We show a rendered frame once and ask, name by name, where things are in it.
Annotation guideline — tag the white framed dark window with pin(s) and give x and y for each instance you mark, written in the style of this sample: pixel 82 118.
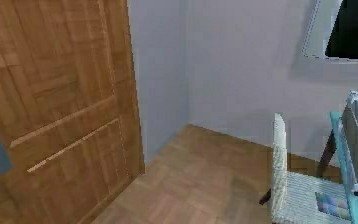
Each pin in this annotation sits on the white framed dark window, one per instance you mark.
pixel 350 30

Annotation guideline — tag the brown wooden room door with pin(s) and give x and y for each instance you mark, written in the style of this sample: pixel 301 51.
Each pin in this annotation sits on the brown wooden room door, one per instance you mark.
pixel 60 93

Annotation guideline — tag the white woven chair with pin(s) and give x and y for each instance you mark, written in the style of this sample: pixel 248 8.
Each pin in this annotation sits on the white woven chair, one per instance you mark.
pixel 288 186

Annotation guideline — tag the pastel striped cushion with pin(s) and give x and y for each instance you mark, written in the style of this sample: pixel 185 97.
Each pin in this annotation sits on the pastel striped cushion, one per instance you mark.
pixel 332 205

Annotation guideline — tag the teal table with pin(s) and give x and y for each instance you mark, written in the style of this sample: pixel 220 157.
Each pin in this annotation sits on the teal table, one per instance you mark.
pixel 353 186

